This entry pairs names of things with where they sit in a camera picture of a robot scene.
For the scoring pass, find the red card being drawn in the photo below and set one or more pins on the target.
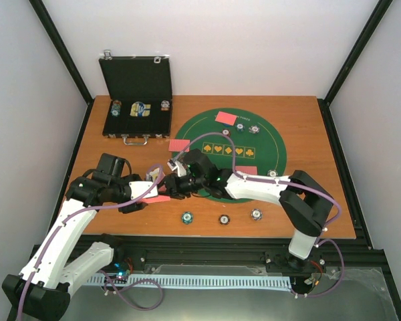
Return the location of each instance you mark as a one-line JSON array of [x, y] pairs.
[[157, 199]]

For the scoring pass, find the red playing card deck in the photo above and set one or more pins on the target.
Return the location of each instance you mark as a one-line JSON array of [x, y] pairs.
[[155, 173]]

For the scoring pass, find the teal poker chip stack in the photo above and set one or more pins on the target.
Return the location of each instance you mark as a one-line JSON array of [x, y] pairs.
[[187, 217]]

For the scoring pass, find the round green poker mat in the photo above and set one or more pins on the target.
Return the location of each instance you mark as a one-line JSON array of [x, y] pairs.
[[265, 150]]

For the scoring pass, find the brown poker chip stack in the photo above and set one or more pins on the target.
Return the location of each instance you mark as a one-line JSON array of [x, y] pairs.
[[224, 219]]

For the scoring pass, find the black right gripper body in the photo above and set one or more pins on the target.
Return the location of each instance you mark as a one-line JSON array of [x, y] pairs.
[[183, 190]]

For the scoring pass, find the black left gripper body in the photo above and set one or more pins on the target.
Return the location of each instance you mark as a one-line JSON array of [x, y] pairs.
[[130, 208]]

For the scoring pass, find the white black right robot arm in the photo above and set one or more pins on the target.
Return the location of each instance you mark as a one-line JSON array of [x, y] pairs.
[[304, 201]]

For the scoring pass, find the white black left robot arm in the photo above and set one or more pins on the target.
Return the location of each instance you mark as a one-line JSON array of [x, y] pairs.
[[44, 287]]

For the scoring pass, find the purple poker chip stack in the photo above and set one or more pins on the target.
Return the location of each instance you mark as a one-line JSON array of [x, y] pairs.
[[256, 214]]

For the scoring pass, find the light blue slotted cable duct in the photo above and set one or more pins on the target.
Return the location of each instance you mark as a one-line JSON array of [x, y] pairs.
[[194, 282]]

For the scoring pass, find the teal chips in case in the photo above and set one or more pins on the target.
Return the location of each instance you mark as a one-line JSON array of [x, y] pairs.
[[115, 108]]

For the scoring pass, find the red card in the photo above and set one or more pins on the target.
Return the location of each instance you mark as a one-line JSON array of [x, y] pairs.
[[249, 170], [225, 118], [178, 145]]

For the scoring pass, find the card deck in case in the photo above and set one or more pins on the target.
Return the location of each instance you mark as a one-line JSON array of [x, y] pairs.
[[140, 109]]

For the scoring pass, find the purple chips in case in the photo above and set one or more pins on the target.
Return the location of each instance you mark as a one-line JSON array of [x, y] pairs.
[[165, 105]]

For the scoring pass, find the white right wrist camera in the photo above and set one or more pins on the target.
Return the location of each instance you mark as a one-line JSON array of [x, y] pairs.
[[177, 167]]

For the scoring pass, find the open black poker case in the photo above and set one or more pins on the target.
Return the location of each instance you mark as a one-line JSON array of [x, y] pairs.
[[132, 79]]

